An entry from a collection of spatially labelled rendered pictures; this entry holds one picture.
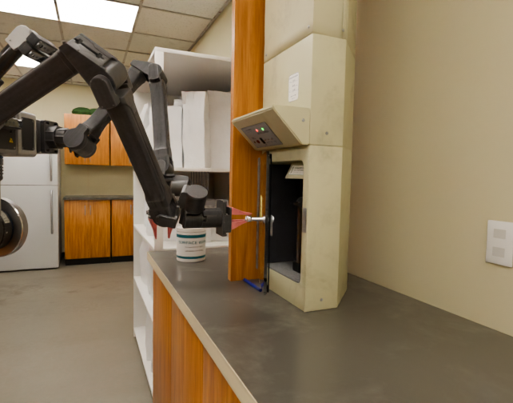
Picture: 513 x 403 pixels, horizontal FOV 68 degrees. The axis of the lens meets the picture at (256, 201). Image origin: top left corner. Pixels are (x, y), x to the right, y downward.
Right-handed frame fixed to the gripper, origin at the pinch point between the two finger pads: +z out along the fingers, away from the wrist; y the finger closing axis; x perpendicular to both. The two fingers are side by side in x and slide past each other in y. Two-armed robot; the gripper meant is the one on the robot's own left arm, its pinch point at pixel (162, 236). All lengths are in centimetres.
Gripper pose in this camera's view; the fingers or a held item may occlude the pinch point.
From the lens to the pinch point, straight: 140.2
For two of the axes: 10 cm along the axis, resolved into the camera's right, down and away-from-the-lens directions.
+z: 0.0, 10.0, 0.6
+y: 9.1, -0.2, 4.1
